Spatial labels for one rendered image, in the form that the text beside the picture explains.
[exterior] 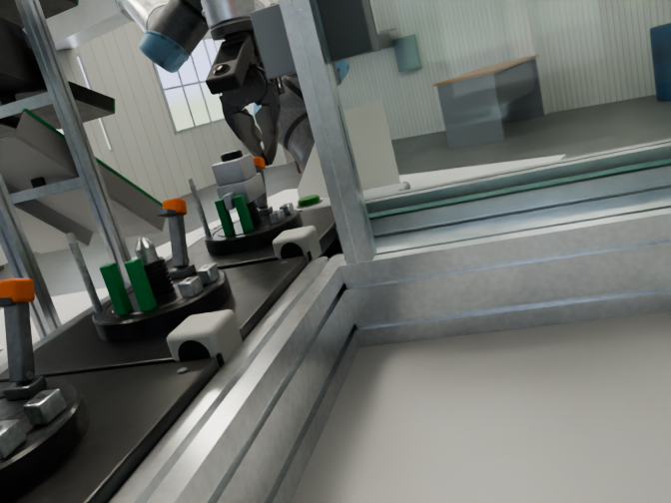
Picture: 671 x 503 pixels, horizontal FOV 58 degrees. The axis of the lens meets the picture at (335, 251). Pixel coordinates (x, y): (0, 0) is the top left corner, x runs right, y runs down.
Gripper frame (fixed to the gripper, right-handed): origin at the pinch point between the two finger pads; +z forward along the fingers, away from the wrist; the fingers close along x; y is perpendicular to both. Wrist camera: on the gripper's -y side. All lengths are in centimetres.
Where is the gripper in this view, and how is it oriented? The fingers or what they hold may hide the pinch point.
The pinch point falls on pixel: (265, 158)
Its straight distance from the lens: 95.6
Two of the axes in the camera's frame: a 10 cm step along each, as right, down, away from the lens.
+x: -9.4, 1.6, 3.1
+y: 2.4, -3.2, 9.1
